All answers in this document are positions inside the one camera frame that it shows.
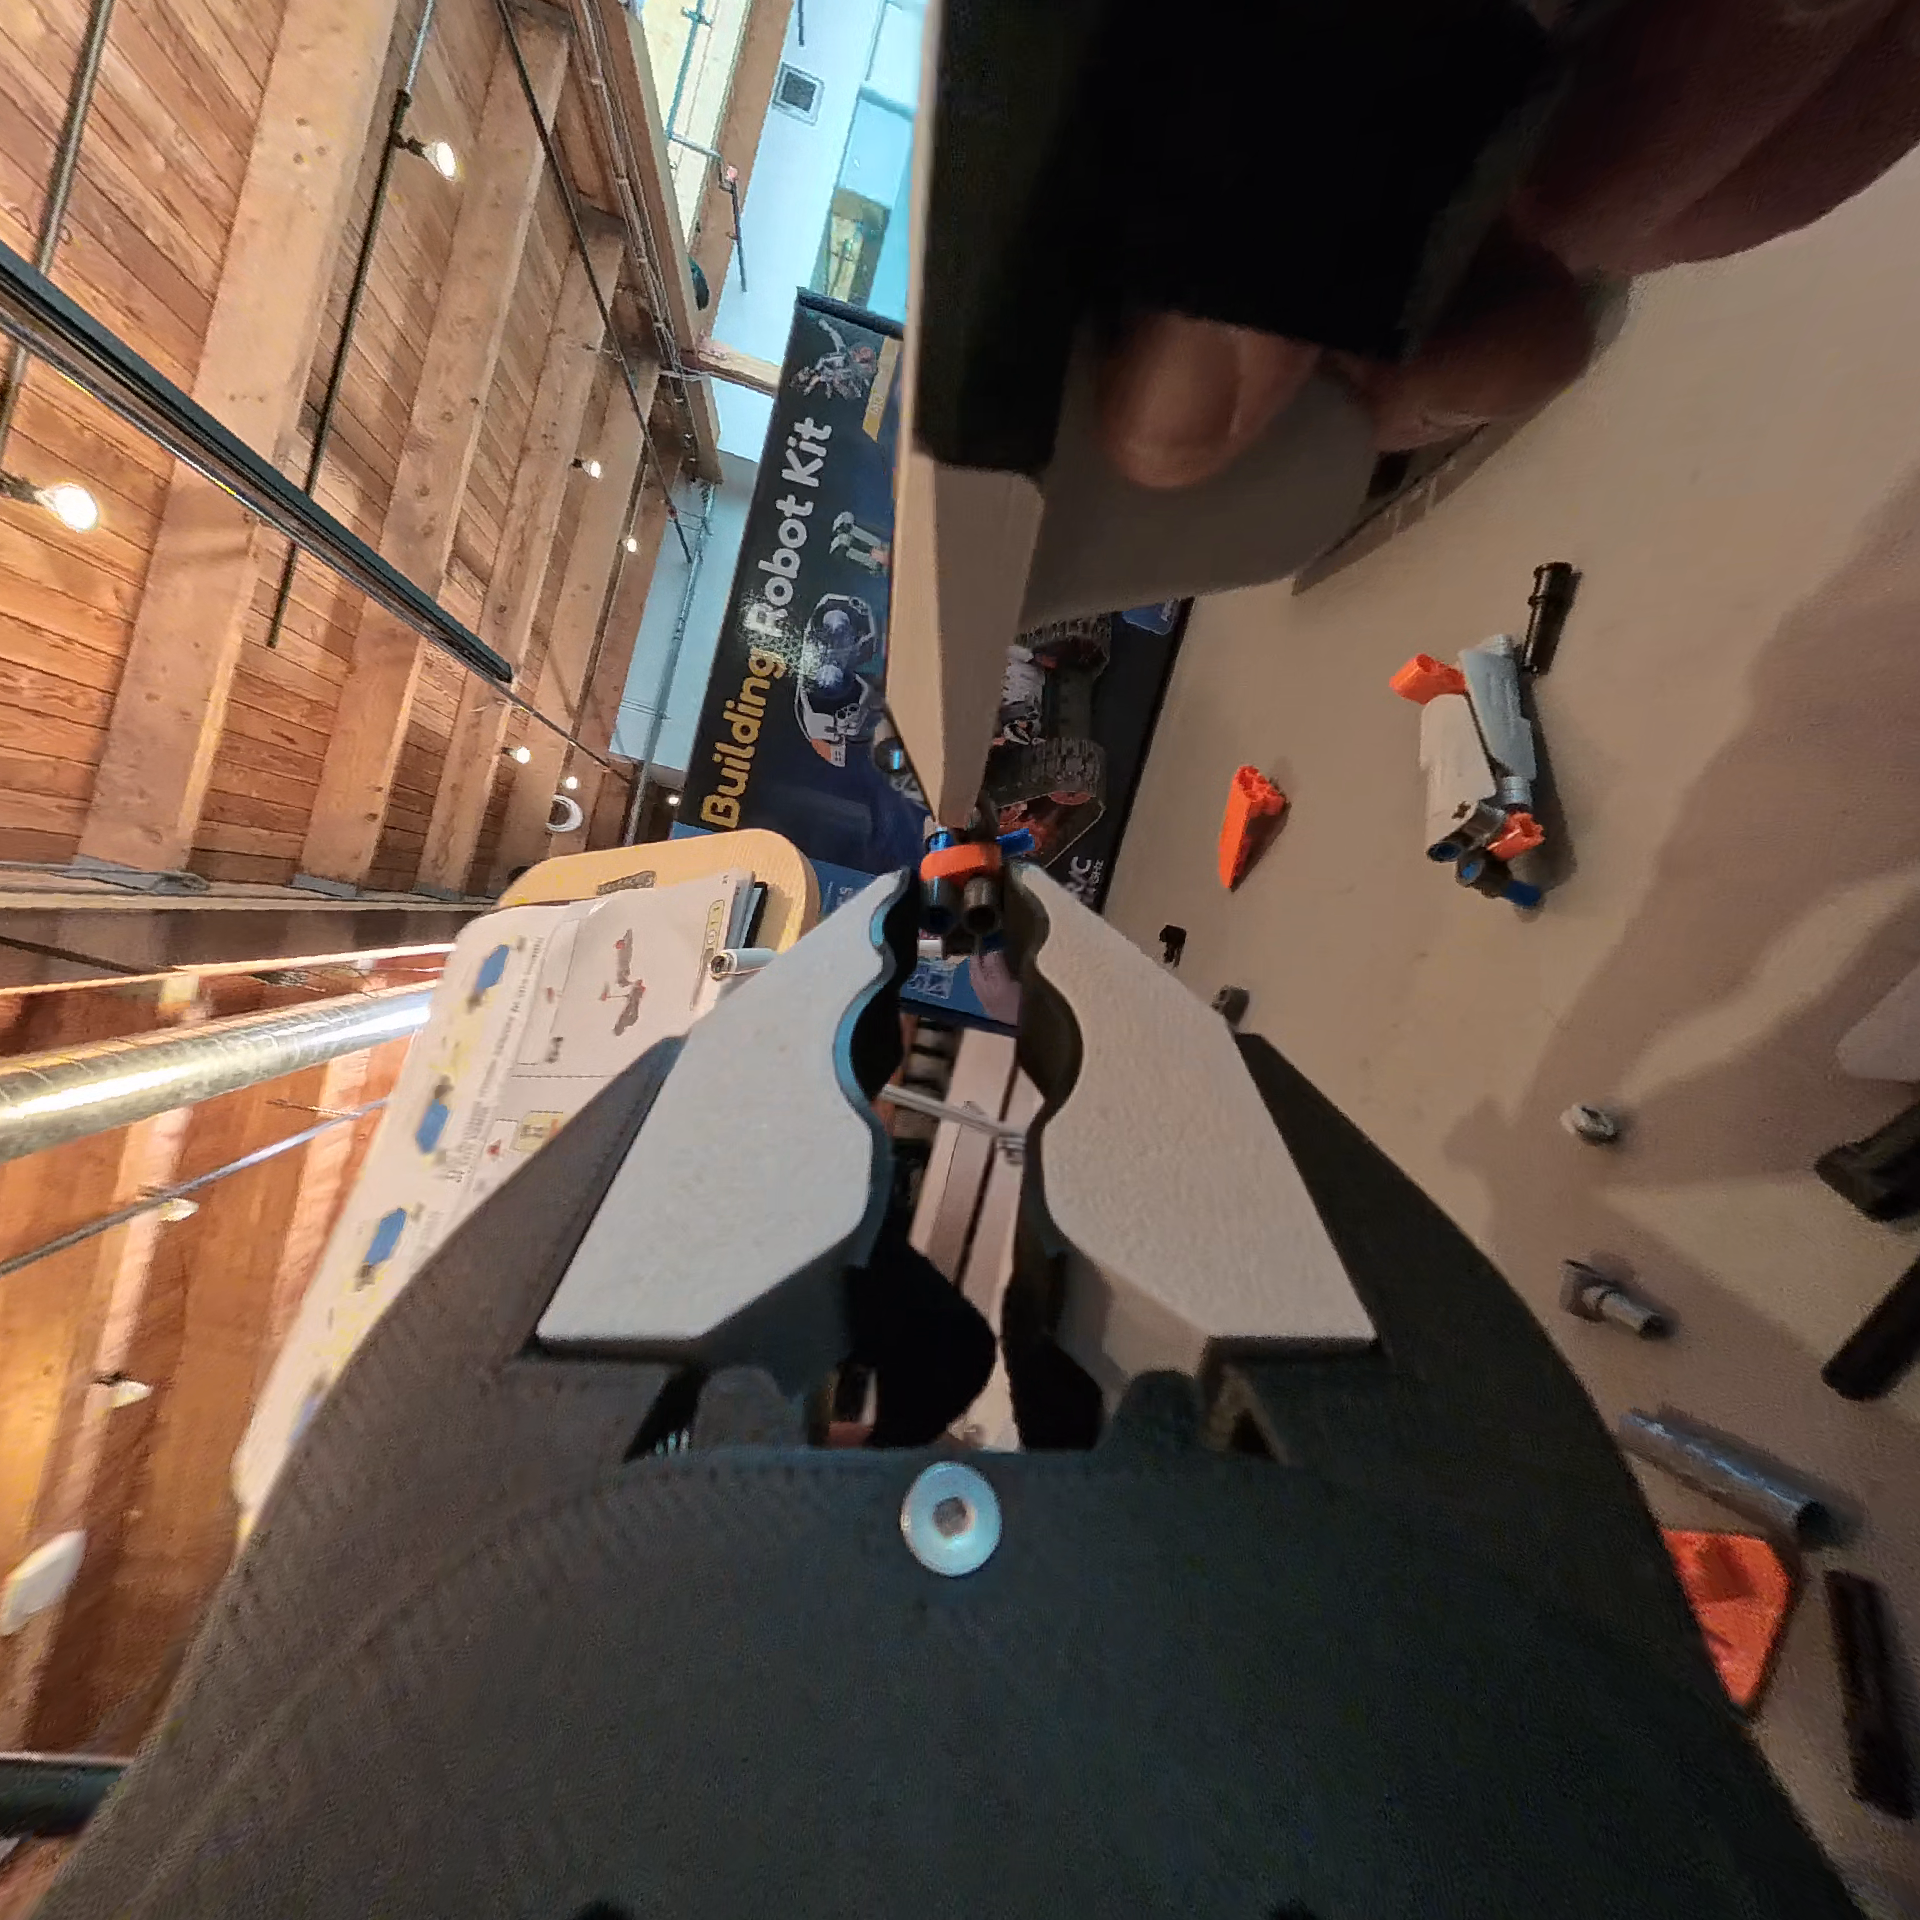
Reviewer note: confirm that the grey panel assembly orange ends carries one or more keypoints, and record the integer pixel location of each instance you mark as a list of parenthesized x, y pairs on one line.
[(1478, 735)]

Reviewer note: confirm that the long black axle rod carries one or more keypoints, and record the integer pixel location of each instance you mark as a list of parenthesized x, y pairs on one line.
[(1882, 1336)]

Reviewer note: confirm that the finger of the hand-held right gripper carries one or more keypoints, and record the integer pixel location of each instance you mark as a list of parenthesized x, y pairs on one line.
[(962, 629)]

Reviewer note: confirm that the instruction booklet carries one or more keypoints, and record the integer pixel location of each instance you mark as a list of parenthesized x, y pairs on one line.
[(494, 1049)]

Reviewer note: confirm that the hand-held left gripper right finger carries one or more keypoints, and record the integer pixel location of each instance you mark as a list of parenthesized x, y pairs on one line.
[(1186, 1171)]

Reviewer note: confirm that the grey pin connector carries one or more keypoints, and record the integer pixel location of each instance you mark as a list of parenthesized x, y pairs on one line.
[(1605, 1291)]

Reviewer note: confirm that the black axle pin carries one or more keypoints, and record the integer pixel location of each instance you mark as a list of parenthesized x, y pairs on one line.
[(1546, 616)]

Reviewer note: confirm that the black ceiling lighting track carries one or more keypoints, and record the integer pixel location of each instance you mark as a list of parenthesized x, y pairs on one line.
[(301, 503)]

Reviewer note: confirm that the orange grey connector assembly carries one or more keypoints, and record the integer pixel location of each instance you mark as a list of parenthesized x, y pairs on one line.
[(962, 859)]

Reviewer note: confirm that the orange triangular panel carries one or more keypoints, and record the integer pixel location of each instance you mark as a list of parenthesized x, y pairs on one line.
[(1725, 1611)]

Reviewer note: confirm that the person's right hand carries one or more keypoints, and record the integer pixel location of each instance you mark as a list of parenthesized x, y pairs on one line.
[(1682, 136)]

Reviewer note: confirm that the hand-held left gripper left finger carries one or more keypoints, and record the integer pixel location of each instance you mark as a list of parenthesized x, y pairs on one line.
[(720, 1171)]

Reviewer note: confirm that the small grey bushing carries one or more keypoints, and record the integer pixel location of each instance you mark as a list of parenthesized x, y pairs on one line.
[(1590, 1123)]

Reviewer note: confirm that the dark blue toy box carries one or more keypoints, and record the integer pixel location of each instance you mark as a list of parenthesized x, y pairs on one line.
[(780, 599)]

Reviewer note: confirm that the silver ventilation duct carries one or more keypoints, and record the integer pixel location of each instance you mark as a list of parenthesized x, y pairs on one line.
[(211, 1059)]

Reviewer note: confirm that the grey tube connector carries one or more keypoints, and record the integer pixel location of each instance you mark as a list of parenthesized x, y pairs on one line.
[(1725, 1477)]

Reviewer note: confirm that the pale wooden book stand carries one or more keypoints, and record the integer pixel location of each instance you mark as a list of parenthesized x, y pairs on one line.
[(662, 863)]

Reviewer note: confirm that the ceiling spot light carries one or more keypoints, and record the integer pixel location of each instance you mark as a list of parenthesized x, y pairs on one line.
[(72, 505), (443, 158)]

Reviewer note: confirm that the orange wedge brick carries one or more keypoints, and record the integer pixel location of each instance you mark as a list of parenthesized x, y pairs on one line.
[(1248, 826)]

